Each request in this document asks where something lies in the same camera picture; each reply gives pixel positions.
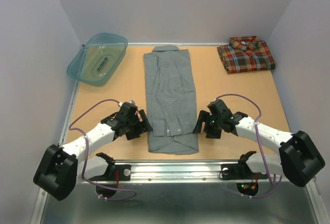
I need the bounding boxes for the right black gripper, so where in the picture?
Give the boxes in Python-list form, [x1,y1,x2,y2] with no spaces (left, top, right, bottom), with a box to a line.
[192,110,222,139]

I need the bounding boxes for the grey long sleeve shirt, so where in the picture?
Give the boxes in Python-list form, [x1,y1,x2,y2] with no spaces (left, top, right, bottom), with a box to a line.
[143,45,199,155]

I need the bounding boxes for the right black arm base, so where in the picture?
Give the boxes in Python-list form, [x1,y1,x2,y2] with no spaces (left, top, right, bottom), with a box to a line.
[219,151,267,181]

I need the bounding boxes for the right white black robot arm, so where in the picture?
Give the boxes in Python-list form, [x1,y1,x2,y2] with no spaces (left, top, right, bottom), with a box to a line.
[193,99,325,187]

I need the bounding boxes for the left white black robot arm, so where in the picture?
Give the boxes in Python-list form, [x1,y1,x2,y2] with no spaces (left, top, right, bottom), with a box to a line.
[33,101,153,201]

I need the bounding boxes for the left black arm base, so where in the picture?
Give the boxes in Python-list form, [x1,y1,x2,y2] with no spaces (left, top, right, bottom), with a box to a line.
[94,152,131,182]

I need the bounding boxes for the folded plaid flannel shirt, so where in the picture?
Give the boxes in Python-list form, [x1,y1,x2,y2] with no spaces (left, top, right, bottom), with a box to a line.
[217,36,275,74]

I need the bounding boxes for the teal transparent plastic bin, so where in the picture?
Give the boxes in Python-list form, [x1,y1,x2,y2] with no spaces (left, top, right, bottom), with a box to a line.
[67,33,128,86]

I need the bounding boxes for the aluminium rail frame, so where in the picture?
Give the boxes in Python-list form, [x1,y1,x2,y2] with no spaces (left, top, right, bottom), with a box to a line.
[31,44,329,223]

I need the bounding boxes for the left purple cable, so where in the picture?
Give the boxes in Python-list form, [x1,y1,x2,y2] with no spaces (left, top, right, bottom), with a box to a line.
[69,99,138,201]

